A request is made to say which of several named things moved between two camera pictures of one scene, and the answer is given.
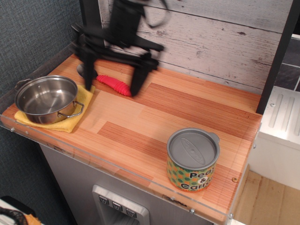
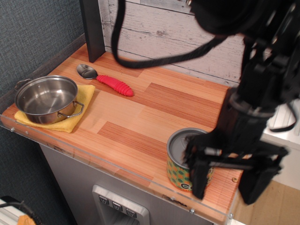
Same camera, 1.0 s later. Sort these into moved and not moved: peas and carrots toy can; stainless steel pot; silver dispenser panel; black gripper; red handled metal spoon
Moved: black gripper
Not moved: stainless steel pot; peas and carrots toy can; silver dispenser panel; red handled metal spoon
